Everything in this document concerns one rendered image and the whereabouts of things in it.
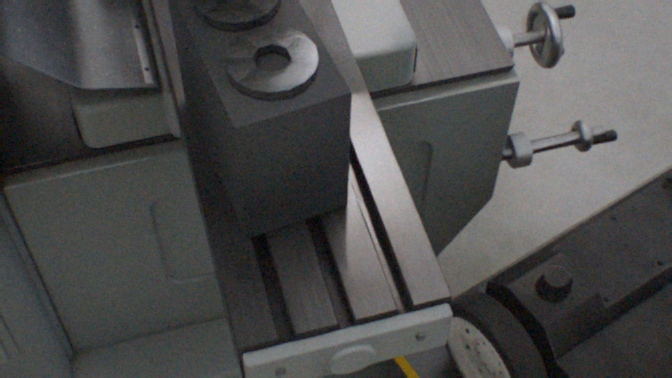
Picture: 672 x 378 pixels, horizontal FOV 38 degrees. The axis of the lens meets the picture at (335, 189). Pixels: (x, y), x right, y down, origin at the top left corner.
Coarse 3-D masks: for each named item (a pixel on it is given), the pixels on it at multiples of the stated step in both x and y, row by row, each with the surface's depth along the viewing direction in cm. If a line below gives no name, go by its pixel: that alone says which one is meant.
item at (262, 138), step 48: (192, 0) 99; (240, 0) 99; (288, 0) 99; (192, 48) 97; (240, 48) 93; (288, 48) 93; (192, 96) 108; (240, 96) 91; (288, 96) 91; (336, 96) 92; (240, 144) 91; (288, 144) 94; (336, 144) 97; (240, 192) 98; (288, 192) 100; (336, 192) 104
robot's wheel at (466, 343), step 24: (456, 312) 141; (480, 312) 137; (504, 312) 137; (456, 336) 148; (480, 336) 138; (504, 336) 135; (528, 336) 135; (456, 360) 150; (480, 360) 146; (504, 360) 135; (528, 360) 134
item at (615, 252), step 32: (640, 192) 151; (608, 224) 147; (640, 224) 147; (544, 256) 142; (576, 256) 143; (608, 256) 143; (640, 256) 144; (512, 288) 138; (544, 288) 135; (576, 288) 138; (608, 288) 140; (640, 288) 141; (544, 320) 135; (576, 320) 136; (608, 320) 139; (640, 320) 140; (544, 352) 137; (576, 352) 136; (608, 352) 136; (640, 352) 137
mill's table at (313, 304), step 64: (320, 0) 127; (192, 128) 113; (384, 192) 108; (256, 256) 106; (320, 256) 106; (384, 256) 106; (256, 320) 98; (320, 320) 98; (384, 320) 100; (448, 320) 101
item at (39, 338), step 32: (0, 192) 135; (0, 224) 137; (0, 256) 140; (0, 288) 144; (32, 288) 152; (0, 320) 150; (32, 320) 154; (0, 352) 155; (32, 352) 160; (64, 352) 170
